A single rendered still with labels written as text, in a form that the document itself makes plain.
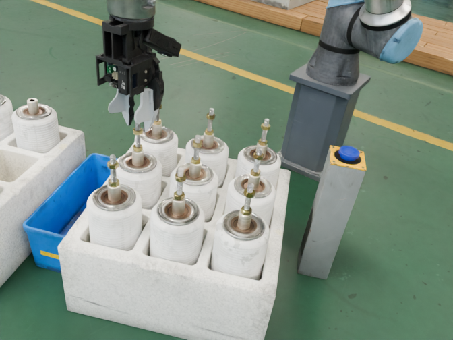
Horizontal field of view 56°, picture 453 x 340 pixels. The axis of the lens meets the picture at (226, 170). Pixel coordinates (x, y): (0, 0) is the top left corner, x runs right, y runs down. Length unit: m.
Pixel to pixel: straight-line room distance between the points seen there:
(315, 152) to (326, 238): 0.42
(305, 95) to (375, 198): 0.38
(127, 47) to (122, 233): 0.32
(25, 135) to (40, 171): 0.10
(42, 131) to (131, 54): 0.39
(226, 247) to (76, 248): 0.26
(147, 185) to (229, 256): 0.23
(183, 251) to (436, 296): 0.63
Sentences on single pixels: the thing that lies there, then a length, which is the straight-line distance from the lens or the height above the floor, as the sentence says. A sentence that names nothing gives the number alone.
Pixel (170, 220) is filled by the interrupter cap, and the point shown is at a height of 0.25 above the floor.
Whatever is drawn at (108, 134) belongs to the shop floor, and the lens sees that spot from 1.47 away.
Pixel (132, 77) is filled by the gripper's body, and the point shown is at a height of 0.46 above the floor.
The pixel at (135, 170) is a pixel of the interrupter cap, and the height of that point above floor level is 0.25.
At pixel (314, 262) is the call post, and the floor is 0.05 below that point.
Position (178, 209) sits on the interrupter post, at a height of 0.26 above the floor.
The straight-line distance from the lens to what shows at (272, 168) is 0.92.
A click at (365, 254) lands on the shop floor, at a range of 1.16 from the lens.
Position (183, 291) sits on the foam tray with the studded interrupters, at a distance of 0.79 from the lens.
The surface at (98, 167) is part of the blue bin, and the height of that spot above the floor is 0.08.
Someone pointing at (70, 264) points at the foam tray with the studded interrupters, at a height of 0.14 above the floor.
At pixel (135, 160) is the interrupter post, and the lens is 0.87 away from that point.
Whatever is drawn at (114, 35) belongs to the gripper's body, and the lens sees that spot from 0.72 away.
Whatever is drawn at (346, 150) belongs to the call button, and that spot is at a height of 0.33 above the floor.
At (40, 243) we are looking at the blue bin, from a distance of 0.98.
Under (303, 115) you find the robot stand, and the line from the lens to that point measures 1.30.
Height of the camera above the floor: 0.75
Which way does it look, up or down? 34 degrees down
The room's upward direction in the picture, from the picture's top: 8 degrees clockwise
